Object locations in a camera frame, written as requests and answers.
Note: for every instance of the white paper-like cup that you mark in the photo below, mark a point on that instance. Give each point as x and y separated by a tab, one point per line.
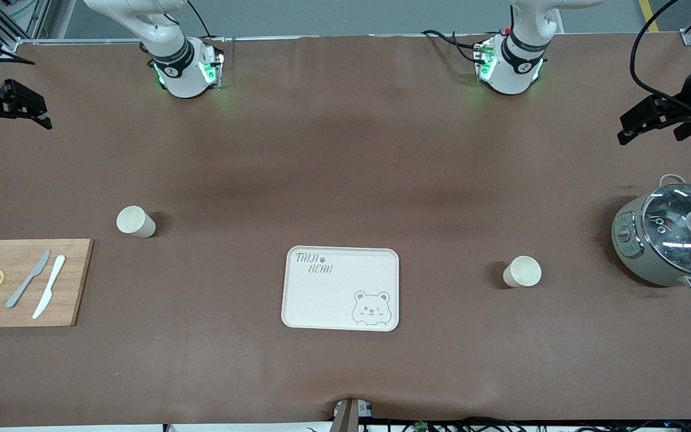
132	219
525	271

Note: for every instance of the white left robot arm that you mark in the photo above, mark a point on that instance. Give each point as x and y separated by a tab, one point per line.
516	66

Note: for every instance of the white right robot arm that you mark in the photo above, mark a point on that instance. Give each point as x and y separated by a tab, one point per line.
177	66

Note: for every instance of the grey-green electric pot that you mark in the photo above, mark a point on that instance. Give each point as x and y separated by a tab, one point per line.
633	258

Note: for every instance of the grey plastic knife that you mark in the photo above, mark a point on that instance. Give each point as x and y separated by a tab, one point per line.
38	267

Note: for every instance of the bamboo cutting board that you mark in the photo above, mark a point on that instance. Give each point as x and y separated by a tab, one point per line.
78	270

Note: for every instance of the white plastic knife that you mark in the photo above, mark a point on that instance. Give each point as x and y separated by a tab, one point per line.
51	282

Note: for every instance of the brown table cover sheet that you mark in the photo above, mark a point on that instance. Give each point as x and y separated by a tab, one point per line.
345	150

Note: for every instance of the cream bear print tray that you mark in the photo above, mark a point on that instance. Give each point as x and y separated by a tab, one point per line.
333	309

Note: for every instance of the metal table clamp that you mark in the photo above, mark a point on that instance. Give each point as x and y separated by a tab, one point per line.
348	417

